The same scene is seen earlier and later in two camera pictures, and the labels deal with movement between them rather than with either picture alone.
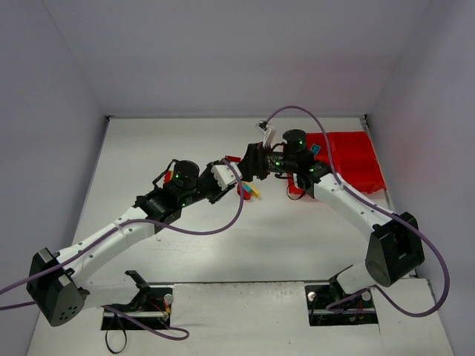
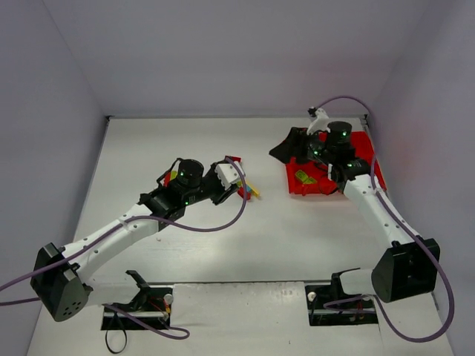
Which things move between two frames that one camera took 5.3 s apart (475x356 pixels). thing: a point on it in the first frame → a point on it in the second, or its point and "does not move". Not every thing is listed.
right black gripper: [254, 163] → [297, 139]
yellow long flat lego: [253, 189] does not move
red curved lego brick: [246, 194] does not move
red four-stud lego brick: [168, 176] does not move
